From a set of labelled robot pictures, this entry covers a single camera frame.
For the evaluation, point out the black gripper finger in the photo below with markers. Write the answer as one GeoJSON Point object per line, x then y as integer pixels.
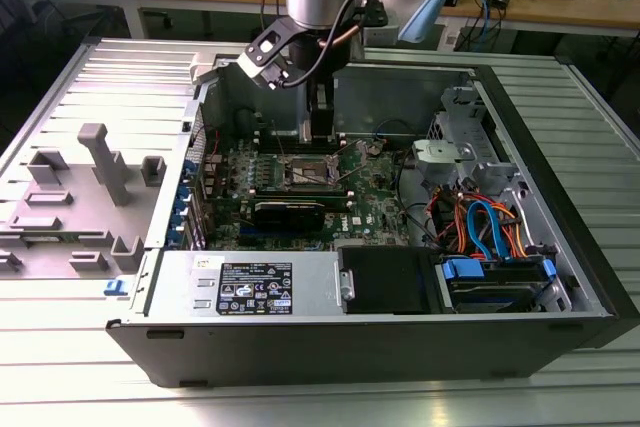
{"type": "Point", "coordinates": [324, 122]}

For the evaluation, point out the silver CPU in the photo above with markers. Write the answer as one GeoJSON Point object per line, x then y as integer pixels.
{"type": "Point", "coordinates": [306, 133]}

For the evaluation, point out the black CPU socket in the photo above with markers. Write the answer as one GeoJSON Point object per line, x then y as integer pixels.
{"type": "Point", "coordinates": [307, 169]}

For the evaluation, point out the black plastic bay cover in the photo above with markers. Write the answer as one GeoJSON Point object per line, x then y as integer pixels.
{"type": "Point", "coordinates": [385, 279]}

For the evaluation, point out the black cylindrical part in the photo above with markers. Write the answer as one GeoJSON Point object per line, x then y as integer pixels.
{"type": "Point", "coordinates": [244, 122]}

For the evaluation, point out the green motherboard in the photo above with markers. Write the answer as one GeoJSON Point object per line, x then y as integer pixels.
{"type": "Point", "coordinates": [370, 207]}

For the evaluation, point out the black graphics card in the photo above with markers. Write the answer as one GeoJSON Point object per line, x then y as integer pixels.
{"type": "Point", "coordinates": [287, 219]}

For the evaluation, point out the silver metal drive cage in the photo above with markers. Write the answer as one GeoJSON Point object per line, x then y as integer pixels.
{"type": "Point", "coordinates": [440, 153]}

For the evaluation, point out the blue card retention clip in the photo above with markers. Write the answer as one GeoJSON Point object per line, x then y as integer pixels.
{"type": "Point", "coordinates": [180, 214]}
{"type": "Point", "coordinates": [184, 193]}
{"type": "Point", "coordinates": [175, 238]}
{"type": "Point", "coordinates": [187, 169]}

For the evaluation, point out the small black adapter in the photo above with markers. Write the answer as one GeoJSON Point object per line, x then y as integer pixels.
{"type": "Point", "coordinates": [500, 1]}

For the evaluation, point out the silver power supply with label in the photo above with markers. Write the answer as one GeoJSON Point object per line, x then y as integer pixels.
{"type": "Point", "coordinates": [175, 287]}

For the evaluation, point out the black open PC case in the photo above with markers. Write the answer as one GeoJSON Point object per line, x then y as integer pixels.
{"type": "Point", "coordinates": [350, 352]}

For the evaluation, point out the hard disk in blue carrier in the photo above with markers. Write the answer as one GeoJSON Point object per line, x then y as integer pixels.
{"type": "Point", "coordinates": [495, 279]}

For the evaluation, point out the grey parts rack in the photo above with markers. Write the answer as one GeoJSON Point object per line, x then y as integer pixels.
{"type": "Point", "coordinates": [90, 207]}

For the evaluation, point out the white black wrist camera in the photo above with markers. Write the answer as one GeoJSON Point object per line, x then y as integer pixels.
{"type": "Point", "coordinates": [260, 59]}

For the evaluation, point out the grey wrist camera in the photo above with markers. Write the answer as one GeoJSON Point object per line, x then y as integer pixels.
{"type": "Point", "coordinates": [380, 37]}

